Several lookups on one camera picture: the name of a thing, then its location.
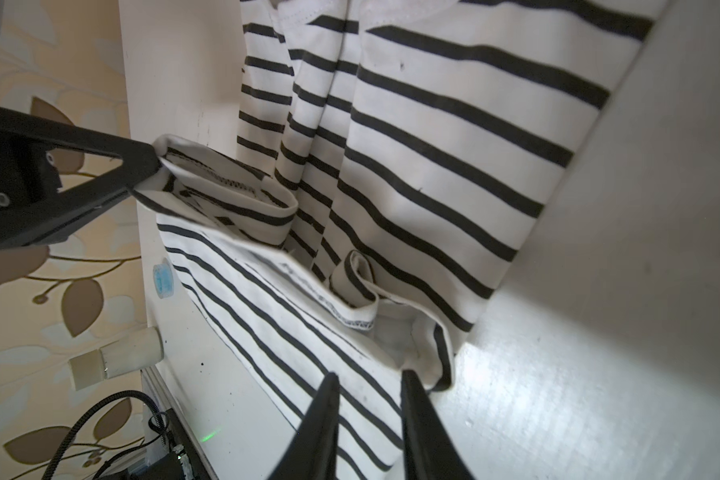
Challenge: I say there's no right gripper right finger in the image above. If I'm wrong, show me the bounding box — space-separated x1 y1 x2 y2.
401 370 474 480

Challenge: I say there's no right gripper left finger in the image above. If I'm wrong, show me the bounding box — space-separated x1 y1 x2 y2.
269 373 340 480

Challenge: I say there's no round sticker on table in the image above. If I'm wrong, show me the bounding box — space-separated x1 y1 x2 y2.
152 259 174 299

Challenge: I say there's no black white striped tank top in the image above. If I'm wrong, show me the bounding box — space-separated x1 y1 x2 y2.
135 1 665 479

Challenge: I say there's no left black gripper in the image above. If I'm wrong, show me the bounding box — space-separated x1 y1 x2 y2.
0 107 161 250

